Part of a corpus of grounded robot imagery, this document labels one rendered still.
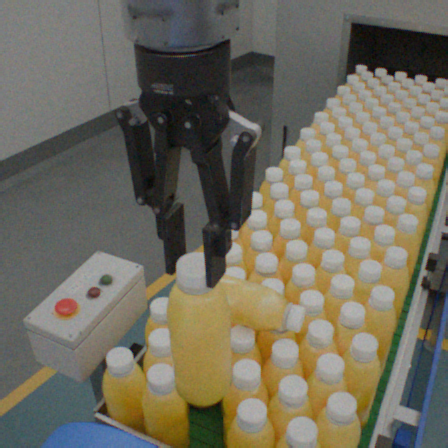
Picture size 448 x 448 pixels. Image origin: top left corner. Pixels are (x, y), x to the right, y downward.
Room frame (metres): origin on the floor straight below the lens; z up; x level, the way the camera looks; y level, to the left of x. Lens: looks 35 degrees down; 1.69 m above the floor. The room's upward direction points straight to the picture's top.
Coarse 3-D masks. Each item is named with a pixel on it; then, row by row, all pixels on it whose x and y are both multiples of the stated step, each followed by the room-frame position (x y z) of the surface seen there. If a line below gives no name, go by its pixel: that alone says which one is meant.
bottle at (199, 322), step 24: (216, 288) 0.41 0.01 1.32; (168, 312) 0.40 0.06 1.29; (192, 312) 0.39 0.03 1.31; (216, 312) 0.39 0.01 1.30; (192, 336) 0.38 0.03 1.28; (216, 336) 0.39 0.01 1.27; (192, 360) 0.38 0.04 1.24; (216, 360) 0.39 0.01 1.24; (192, 384) 0.39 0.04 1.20; (216, 384) 0.39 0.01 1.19
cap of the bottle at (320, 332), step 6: (312, 324) 0.59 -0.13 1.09; (318, 324) 0.59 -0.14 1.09; (324, 324) 0.59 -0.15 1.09; (330, 324) 0.59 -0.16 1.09; (312, 330) 0.57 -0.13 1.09; (318, 330) 0.57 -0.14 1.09; (324, 330) 0.57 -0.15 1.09; (330, 330) 0.57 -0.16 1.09; (312, 336) 0.56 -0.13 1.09; (318, 336) 0.56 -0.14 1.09; (324, 336) 0.56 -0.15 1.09; (330, 336) 0.56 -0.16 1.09; (318, 342) 0.56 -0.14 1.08; (324, 342) 0.56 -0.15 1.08
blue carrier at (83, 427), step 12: (60, 432) 0.32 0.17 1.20; (72, 432) 0.31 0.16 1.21; (84, 432) 0.31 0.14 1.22; (96, 432) 0.30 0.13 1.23; (108, 432) 0.30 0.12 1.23; (120, 432) 0.30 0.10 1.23; (48, 444) 0.31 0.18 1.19; (60, 444) 0.30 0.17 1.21; (72, 444) 0.29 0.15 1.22; (84, 444) 0.29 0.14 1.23; (96, 444) 0.29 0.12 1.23; (108, 444) 0.29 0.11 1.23; (120, 444) 0.29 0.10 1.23; (132, 444) 0.28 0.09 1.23; (144, 444) 0.29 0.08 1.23
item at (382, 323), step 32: (416, 96) 1.61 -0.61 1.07; (384, 128) 1.36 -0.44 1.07; (288, 160) 1.16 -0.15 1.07; (384, 160) 1.18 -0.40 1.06; (288, 192) 1.08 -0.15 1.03; (320, 192) 1.05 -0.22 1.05; (352, 192) 1.03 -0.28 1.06; (384, 224) 0.90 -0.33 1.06; (256, 256) 0.80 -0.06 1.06; (320, 256) 0.80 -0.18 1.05; (352, 256) 0.78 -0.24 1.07; (384, 256) 0.81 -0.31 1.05; (416, 256) 0.85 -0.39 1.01; (288, 288) 0.71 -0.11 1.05; (320, 288) 0.73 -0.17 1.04; (384, 320) 0.63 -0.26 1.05; (384, 352) 0.63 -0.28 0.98
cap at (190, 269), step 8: (184, 256) 0.43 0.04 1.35; (192, 256) 0.43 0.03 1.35; (200, 256) 0.43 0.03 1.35; (176, 264) 0.42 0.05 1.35; (184, 264) 0.42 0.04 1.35; (192, 264) 0.42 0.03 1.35; (200, 264) 0.42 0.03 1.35; (176, 272) 0.41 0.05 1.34; (184, 272) 0.40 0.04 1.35; (192, 272) 0.40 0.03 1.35; (200, 272) 0.40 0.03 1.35; (184, 280) 0.40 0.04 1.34; (192, 280) 0.40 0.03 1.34; (200, 280) 0.40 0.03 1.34; (192, 288) 0.40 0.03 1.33; (200, 288) 0.40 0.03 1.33
